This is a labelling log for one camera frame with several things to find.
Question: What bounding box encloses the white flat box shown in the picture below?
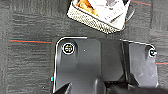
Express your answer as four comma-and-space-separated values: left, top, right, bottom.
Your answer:
94, 0, 130, 23

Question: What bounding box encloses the orange brown snack pack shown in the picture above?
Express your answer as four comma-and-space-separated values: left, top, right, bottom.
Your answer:
74, 0, 98, 14

